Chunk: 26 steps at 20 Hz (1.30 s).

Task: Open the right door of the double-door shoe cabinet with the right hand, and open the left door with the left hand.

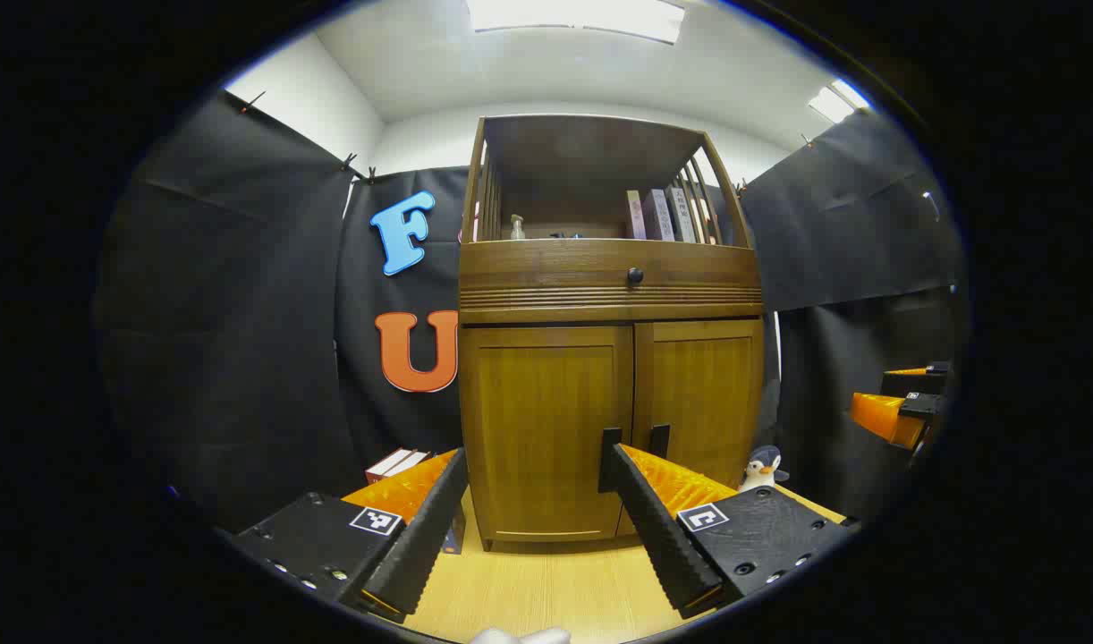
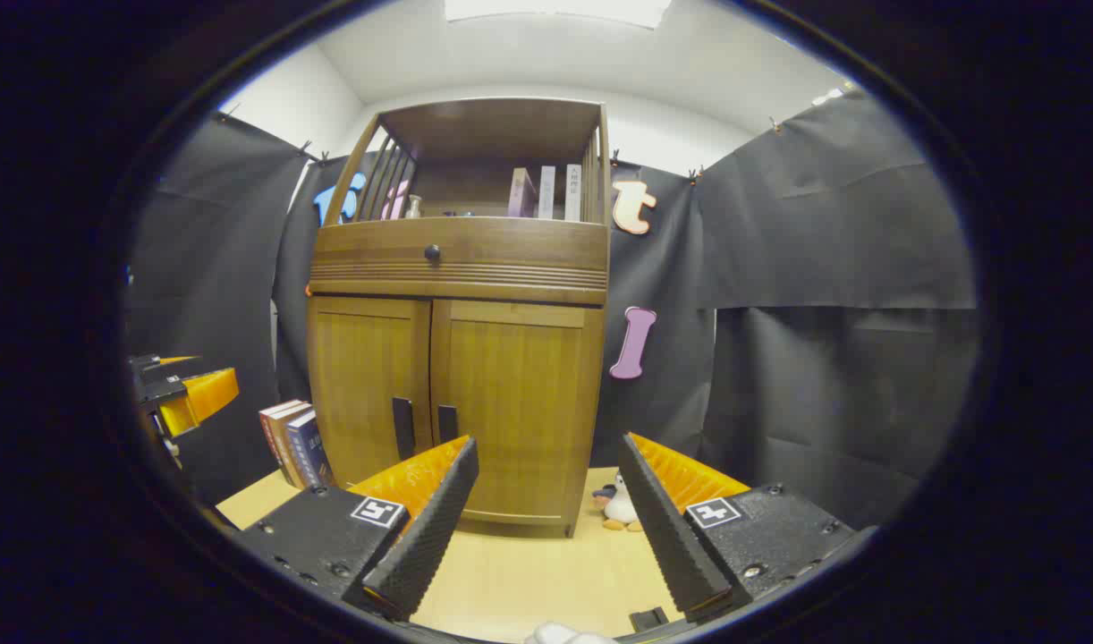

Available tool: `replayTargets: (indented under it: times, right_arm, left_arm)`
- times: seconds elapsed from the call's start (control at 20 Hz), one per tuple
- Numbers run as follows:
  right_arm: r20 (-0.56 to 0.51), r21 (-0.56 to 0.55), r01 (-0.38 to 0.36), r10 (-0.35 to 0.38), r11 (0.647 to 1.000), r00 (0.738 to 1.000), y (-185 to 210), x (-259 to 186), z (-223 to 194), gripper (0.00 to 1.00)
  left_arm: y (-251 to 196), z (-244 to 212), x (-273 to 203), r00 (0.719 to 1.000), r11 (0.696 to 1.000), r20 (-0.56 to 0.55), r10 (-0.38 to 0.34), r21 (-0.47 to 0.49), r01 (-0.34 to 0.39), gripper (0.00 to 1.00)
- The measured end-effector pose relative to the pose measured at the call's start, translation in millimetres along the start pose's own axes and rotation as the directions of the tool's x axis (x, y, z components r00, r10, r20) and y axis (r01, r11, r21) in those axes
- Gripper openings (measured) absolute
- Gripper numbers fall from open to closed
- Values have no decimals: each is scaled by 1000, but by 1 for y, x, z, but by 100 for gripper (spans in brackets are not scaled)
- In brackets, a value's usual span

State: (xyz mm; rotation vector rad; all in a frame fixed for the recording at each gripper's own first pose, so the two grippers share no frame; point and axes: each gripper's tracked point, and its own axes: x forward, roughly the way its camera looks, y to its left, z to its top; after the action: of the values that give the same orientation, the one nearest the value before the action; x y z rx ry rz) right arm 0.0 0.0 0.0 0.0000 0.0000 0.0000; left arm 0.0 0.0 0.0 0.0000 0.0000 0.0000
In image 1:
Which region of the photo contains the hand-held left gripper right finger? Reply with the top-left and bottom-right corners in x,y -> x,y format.
605,443 -> 856,620

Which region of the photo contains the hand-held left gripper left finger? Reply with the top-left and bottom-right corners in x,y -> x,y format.
229,447 -> 470,625

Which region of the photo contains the wooden shoe cabinet door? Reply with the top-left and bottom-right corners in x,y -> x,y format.
631,319 -> 765,538
462,325 -> 635,544

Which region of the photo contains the wooden double-door shoe cabinet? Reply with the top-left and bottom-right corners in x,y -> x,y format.
457,114 -> 767,554

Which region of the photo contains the brown cover book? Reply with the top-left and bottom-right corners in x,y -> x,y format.
381,450 -> 433,479

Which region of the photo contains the red cover book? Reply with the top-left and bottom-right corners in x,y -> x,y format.
365,447 -> 418,484

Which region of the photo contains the penguin plush toy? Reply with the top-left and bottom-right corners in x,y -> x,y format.
739,445 -> 791,493

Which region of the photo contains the small ceiling light panel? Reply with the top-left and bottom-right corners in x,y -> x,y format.
808,79 -> 872,124

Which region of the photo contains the black backdrop cloth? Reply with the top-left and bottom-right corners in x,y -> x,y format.
95,89 -> 968,538

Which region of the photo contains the pale purple book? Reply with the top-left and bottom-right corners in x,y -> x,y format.
641,188 -> 677,242

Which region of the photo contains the large ceiling light panel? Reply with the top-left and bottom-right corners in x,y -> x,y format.
464,0 -> 688,46

